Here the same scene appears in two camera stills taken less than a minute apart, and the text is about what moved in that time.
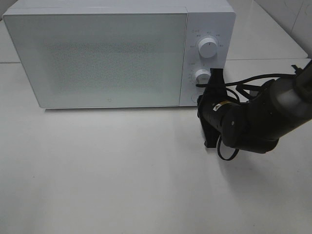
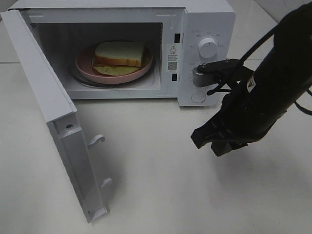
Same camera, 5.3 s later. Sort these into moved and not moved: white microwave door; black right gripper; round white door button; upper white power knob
Moved: white microwave door; black right gripper
Not moved: upper white power knob; round white door button
